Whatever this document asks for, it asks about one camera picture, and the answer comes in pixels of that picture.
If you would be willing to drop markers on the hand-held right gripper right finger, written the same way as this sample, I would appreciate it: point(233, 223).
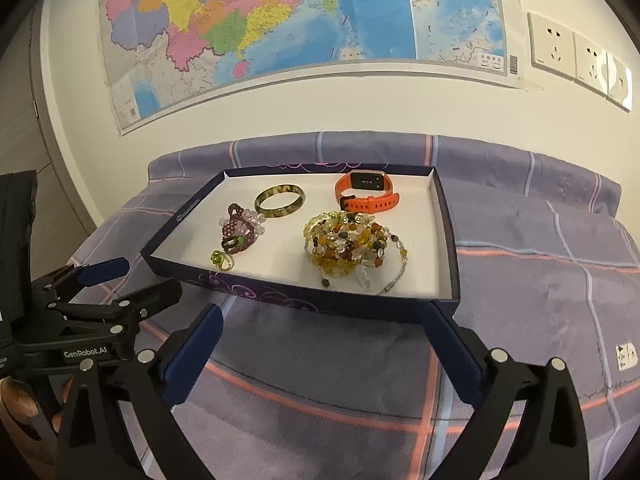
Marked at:
point(450, 350)

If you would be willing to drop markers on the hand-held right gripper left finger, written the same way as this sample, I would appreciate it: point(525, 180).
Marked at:
point(195, 350)

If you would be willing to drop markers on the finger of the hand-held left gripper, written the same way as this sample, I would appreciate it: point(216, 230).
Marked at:
point(107, 268)
point(150, 297)

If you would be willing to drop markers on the dark blue cardboard box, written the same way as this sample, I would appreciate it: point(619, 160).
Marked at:
point(300, 305)

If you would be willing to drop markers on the purple plaid blanket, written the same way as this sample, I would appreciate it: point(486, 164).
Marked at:
point(525, 270)

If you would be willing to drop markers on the green stone bangle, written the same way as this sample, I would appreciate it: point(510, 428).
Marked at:
point(265, 211)

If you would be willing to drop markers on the orange smart watch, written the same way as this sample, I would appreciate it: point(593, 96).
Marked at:
point(367, 202)

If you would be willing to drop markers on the white blanket label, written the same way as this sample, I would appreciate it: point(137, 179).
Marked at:
point(626, 357)

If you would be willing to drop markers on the white wall socket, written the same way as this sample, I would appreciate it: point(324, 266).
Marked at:
point(619, 82)
point(552, 45)
point(590, 62)

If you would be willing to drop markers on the colourful wall map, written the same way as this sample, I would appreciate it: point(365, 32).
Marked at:
point(300, 10)

